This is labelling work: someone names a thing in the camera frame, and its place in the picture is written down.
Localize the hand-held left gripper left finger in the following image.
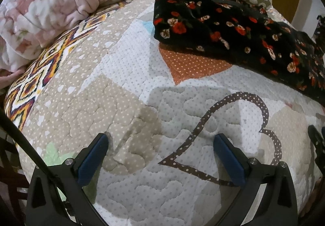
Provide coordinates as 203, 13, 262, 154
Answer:
25, 133, 109, 226

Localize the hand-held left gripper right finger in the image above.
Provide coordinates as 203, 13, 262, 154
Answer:
213, 133, 299, 226

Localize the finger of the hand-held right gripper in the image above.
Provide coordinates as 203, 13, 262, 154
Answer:
308, 125, 325, 166

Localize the black floral zip robe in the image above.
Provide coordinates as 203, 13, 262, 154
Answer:
152, 0, 325, 107

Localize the patchwork quilt bedspread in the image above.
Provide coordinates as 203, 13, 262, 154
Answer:
4, 0, 325, 226

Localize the pink floral blanket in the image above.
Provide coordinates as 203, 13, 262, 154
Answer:
0, 0, 181, 72

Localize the black cable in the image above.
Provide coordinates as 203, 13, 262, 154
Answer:
0, 108, 52, 174

